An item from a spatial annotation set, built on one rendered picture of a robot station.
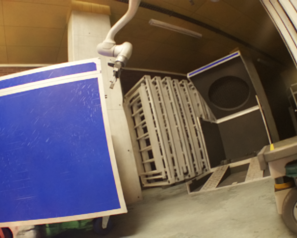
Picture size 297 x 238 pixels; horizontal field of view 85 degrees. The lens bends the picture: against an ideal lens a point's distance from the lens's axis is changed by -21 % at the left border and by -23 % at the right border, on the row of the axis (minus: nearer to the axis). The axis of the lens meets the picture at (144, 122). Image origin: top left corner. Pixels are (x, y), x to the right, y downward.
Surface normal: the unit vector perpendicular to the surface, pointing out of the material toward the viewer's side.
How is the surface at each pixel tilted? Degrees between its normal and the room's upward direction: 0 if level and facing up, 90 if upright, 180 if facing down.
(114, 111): 90
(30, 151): 90
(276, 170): 90
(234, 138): 90
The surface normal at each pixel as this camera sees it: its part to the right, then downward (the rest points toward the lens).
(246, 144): -0.61, -0.06
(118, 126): 0.49, -0.31
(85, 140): 0.15, -0.27
